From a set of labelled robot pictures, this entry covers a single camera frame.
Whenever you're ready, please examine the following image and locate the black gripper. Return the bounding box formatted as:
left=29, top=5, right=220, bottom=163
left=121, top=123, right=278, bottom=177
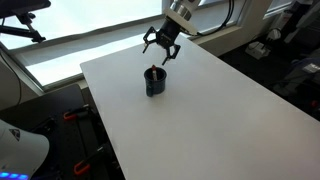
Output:
left=142, top=18, right=183, bottom=66

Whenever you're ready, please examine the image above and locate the red and white marker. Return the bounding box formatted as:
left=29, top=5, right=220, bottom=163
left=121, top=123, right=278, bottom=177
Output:
left=151, top=64, right=158, bottom=82

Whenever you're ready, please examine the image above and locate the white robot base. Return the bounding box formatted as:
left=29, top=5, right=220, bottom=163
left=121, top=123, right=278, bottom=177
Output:
left=0, top=119, right=51, bottom=180

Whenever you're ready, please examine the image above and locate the black equipment stand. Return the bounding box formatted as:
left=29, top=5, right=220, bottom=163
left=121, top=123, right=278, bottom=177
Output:
left=283, top=0, right=320, bottom=44

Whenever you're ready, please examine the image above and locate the black orange clamp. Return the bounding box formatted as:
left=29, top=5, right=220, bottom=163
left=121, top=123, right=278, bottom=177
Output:
left=63, top=105, right=92, bottom=122
left=73, top=146, right=109, bottom=176

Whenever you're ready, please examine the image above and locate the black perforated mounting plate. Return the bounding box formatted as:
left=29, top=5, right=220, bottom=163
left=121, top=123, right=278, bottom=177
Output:
left=31, top=106, right=113, bottom=180

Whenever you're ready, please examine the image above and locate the white power strip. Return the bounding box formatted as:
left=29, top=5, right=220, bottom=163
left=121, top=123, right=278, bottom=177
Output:
left=245, top=40, right=272, bottom=60

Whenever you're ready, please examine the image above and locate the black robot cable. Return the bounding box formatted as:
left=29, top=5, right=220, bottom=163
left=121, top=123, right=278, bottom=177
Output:
left=196, top=0, right=235, bottom=37

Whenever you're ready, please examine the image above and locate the grey blue bag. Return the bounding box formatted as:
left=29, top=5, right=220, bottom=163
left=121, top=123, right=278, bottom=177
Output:
left=273, top=56, right=320, bottom=98

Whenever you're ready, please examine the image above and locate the dark green mug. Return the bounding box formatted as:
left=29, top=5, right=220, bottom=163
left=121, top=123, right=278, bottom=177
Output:
left=143, top=66, right=168, bottom=98

